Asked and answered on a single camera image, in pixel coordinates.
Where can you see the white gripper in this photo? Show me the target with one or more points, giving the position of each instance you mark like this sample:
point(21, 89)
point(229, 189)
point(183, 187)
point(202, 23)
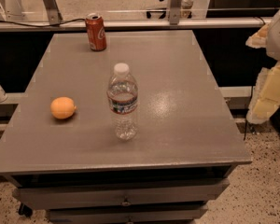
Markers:
point(279, 36)

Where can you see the clear plastic water bottle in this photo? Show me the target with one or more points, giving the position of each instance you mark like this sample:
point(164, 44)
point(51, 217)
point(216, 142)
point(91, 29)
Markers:
point(122, 94)

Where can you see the red soda can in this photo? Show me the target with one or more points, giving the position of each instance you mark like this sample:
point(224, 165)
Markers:
point(96, 31)

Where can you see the orange lemon fruit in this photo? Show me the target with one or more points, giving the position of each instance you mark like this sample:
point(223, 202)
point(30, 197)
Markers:
point(62, 108)

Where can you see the metal frame rail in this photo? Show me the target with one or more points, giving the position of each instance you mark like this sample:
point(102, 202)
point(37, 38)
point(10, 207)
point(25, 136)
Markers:
point(117, 14)

